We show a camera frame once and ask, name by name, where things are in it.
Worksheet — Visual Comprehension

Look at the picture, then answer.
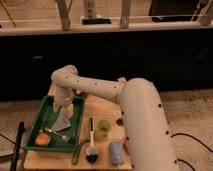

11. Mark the small green cup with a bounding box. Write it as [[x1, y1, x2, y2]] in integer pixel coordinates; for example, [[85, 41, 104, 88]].
[[97, 119, 111, 136]]

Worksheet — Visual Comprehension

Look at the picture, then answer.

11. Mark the green base white post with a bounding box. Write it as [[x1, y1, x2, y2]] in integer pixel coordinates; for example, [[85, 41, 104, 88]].
[[82, 0, 111, 25]]

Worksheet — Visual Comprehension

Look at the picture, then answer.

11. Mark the blue grey rolled cloth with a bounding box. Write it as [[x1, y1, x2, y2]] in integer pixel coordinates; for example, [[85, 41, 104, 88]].
[[109, 141, 124, 165]]

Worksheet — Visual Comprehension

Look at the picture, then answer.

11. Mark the wooden railing frame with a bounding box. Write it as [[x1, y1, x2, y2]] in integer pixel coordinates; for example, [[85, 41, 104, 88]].
[[0, 0, 213, 36]]

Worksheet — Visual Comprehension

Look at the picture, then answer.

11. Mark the black cable on floor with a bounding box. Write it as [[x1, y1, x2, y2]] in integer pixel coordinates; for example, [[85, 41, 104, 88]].
[[170, 132, 213, 171]]

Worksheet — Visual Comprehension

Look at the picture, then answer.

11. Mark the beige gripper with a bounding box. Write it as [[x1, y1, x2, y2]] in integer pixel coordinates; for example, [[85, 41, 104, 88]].
[[53, 87, 73, 119]]

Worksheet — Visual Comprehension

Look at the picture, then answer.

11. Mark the white handled black brush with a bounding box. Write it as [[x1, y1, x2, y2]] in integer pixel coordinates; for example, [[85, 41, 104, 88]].
[[86, 117, 98, 163]]

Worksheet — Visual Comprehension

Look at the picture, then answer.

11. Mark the green plastic tray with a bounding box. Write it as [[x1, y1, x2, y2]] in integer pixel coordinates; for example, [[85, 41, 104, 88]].
[[25, 96, 85, 153]]

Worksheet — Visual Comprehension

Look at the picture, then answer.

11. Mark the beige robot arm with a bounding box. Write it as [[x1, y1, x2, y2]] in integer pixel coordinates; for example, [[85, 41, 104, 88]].
[[51, 65, 180, 171]]

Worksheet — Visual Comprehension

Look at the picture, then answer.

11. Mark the small dark red object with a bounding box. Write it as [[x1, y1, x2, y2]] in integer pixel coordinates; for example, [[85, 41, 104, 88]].
[[116, 118, 123, 126]]

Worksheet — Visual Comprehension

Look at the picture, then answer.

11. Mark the black pole stand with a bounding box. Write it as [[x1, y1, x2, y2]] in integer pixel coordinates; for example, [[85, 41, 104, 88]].
[[10, 121, 25, 171]]

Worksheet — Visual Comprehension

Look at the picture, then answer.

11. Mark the red yellow apple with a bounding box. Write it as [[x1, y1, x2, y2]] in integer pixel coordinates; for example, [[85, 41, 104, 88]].
[[35, 133, 51, 147]]

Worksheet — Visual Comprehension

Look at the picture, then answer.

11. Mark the grey towel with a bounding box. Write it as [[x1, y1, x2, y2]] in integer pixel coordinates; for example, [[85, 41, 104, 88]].
[[51, 109, 71, 132]]

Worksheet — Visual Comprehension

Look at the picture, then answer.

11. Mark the metal spoon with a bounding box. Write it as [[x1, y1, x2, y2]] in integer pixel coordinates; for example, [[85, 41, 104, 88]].
[[44, 128, 71, 142]]

